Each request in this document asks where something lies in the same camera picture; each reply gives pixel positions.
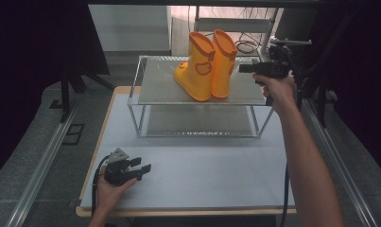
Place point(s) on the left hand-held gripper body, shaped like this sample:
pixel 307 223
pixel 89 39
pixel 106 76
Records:
pixel 117 173

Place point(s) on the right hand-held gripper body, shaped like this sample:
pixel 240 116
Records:
pixel 279 64

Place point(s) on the yellow rain boot orange trim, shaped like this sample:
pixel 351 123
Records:
pixel 222 66
pixel 196 72

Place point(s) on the two-tier metal shelf rack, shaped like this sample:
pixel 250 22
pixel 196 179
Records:
pixel 166 85

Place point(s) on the person's left hand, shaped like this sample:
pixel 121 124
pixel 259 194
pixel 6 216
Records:
pixel 109 195

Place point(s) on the person's right hand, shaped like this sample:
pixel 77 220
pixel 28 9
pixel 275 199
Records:
pixel 279 91

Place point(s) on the white table sheet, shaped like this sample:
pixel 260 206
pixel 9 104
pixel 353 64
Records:
pixel 194 176

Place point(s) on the black metal stand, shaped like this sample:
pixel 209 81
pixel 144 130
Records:
pixel 65 97
pixel 321 104

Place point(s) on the dark curtain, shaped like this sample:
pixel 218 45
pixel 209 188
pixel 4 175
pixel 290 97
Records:
pixel 364 78
pixel 27 63

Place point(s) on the grey cabinet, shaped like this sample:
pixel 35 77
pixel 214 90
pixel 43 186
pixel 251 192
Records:
pixel 129 28

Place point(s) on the white metal desk frame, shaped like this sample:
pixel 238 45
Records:
pixel 241 24

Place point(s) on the black floor bracket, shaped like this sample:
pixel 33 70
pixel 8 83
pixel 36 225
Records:
pixel 74 135

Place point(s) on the aluminium floor rail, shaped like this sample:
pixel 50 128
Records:
pixel 41 170
pixel 339 164

